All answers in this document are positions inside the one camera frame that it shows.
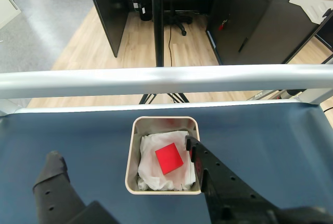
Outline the white tissue paper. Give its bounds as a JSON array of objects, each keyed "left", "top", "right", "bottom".
[{"left": 137, "top": 129, "right": 197, "bottom": 191}]

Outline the grey desk corner bracket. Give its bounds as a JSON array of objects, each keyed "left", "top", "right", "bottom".
[{"left": 288, "top": 0, "right": 333, "bottom": 24}]

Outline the white storage cabinet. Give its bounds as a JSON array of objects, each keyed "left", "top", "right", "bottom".
[{"left": 0, "top": 0, "right": 21, "bottom": 29}]

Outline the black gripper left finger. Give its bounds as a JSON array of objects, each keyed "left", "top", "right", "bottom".
[{"left": 32, "top": 151, "right": 85, "bottom": 224}]

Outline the black trash bin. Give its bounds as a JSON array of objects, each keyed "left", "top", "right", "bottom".
[{"left": 137, "top": 0, "right": 153, "bottom": 21}]

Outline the red key tag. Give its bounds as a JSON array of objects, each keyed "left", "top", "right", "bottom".
[{"left": 217, "top": 18, "right": 231, "bottom": 31}]

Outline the black desk partition panel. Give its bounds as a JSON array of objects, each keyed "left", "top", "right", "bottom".
[{"left": 84, "top": 0, "right": 130, "bottom": 58}]

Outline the dark grey table mat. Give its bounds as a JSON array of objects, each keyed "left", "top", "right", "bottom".
[{"left": 0, "top": 103, "right": 333, "bottom": 224}]

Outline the beige square metal box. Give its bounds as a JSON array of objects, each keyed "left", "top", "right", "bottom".
[{"left": 124, "top": 116, "right": 202, "bottom": 195}]

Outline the black cabinet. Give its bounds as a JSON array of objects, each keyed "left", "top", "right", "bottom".
[{"left": 205, "top": 0, "right": 321, "bottom": 66}]

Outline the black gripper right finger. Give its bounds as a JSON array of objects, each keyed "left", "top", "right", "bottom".
[{"left": 185, "top": 135, "right": 281, "bottom": 224}]

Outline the black office chair base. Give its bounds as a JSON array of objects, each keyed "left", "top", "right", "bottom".
[{"left": 162, "top": 2, "right": 195, "bottom": 36}]

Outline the black floor cable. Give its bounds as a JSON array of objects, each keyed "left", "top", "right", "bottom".
[{"left": 168, "top": 24, "right": 174, "bottom": 67}]

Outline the silver metal cart frame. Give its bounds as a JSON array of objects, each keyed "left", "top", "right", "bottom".
[{"left": 0, "top": 64, "right": 333, "bottom": 117}]

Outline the red cube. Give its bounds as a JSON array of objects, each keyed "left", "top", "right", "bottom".
[{"left": 155, "top": 142, "right": 184, "bottom": 176}]

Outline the black tripod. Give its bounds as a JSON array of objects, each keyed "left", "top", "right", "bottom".
[{"left": 139, "top": 0, "right": 190, "bottom": 104}]

